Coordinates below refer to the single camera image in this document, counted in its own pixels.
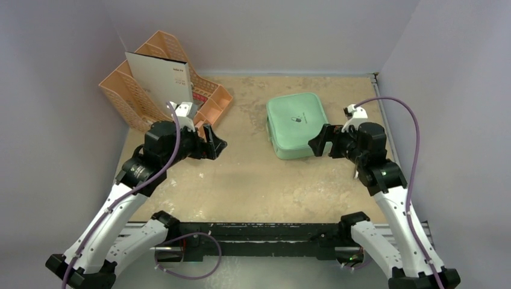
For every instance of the peach plastic file organizer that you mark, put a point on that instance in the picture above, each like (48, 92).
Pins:
(138, 110)

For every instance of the mint green case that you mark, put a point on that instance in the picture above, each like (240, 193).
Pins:
(292, 121)

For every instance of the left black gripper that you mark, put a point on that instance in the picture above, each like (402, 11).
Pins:
(209, 149)

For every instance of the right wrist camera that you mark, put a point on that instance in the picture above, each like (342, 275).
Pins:
(355, 117)

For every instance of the white booklet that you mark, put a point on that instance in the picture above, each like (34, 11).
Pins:
(162, 79)

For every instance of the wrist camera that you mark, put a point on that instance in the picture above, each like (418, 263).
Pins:
(184, 113)
(355, 117)

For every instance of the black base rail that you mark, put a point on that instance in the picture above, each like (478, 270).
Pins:
(322, 241)

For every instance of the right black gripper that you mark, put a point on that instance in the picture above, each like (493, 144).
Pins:
(333, 141)

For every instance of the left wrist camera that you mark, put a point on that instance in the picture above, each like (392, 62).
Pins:
(184, 113)

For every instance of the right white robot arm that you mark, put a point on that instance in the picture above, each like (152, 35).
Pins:
(411, 262)

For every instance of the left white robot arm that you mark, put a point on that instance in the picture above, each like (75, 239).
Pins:
(96, 259)

